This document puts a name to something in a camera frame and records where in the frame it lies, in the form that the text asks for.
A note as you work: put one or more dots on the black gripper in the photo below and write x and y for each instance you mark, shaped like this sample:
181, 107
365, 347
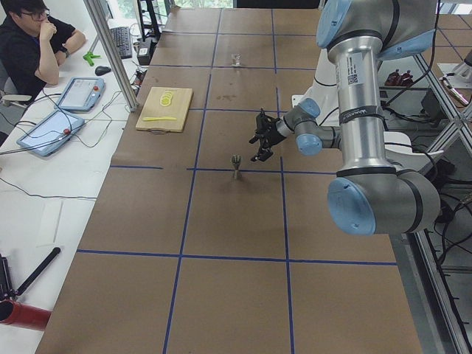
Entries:
271, 133

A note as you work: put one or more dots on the steel double jigger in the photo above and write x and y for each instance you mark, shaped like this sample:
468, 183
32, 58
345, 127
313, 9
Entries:
236, 161

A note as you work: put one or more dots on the clear glass cup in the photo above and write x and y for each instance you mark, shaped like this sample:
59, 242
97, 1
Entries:
236, 60

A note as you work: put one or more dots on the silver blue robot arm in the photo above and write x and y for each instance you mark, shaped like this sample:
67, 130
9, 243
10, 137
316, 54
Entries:
370, 195

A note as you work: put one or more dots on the bamboo cutting board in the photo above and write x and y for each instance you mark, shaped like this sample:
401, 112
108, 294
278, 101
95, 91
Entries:
179, 108

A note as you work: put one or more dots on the yellow plastic knife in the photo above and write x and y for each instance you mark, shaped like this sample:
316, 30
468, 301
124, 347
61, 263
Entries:
161, 118

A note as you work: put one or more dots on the brown paper table cover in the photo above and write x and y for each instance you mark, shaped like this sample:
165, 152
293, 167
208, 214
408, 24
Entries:
179, 257

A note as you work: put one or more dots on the black computer mouse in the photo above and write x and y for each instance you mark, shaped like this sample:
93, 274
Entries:
102, 70

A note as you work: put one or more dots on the black keyboard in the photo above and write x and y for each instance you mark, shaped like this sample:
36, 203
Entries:
122, 39

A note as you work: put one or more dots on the far blue teach pendant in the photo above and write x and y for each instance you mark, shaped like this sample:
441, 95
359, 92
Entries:
81, 94

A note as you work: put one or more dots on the blue teach pendant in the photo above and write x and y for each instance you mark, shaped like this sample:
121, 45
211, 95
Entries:
81, 94
51, 133

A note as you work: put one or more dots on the green plastic tool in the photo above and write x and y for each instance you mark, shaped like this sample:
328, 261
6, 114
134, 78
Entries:
90, 57

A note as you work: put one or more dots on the near blue teach pendant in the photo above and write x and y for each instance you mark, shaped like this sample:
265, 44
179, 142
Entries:
51, 133

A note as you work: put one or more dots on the black rod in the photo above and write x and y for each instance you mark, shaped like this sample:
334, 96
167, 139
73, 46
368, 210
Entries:
37, 272

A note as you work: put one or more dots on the seated person in black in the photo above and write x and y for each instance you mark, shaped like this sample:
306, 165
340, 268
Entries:
34, 45

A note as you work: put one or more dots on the red cylinder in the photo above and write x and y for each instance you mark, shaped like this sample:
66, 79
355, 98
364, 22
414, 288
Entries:
23, 315

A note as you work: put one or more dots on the aluminium frame post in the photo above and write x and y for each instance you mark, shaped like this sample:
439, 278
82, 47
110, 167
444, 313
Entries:
98, 19

